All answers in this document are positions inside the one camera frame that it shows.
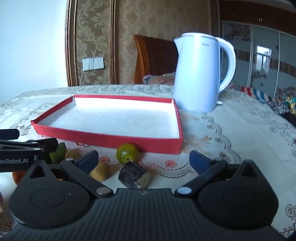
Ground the wooden wall trim frame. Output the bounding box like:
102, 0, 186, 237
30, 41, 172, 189
65, 0, 117, 87

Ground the white wall switch panel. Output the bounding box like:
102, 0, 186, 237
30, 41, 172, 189
83, 57, 104, 71

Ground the tan longan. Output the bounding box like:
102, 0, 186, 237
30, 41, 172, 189
90, 160, 111, 182
65, 149, 81, 160

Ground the white electric kettle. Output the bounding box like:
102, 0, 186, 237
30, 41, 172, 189
173, 32, 236, 112

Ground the green round plum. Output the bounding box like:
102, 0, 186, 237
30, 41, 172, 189
116, 143, 139, 163

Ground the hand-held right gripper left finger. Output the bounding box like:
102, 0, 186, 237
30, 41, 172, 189
21, 149, 114, 197

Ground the colourful striped blanket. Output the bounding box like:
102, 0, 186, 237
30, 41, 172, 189
228, 83, 270, 105

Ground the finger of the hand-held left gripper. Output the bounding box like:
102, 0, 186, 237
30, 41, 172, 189
0, 138, 59, 163
0, 128, 20, 141

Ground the green cylindrical piece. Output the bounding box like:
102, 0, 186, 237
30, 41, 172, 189
50, 142, 67, 164

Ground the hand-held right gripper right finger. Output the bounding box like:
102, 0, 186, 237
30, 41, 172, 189
174, 150, 269, 197

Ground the wardrobe with sliding doors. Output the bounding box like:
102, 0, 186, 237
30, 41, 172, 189
218, 0, 296, 99

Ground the dark eggplant piece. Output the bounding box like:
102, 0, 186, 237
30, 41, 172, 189
118, 161, 151, 189

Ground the dark floral bedding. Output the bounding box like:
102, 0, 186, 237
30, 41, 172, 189
266, 87, 296, 127

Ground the brown wooden headboard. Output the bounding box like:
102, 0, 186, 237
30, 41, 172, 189
133, 35, 179, 85

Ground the red shallow box tray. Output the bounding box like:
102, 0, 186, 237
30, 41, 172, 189
31, 94, 184, 155

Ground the colourful crumpled object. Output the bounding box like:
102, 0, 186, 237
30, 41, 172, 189
285, 95, 296, 114

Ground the pink blanket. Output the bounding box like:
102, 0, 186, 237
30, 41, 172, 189
142, 71, 176, 86

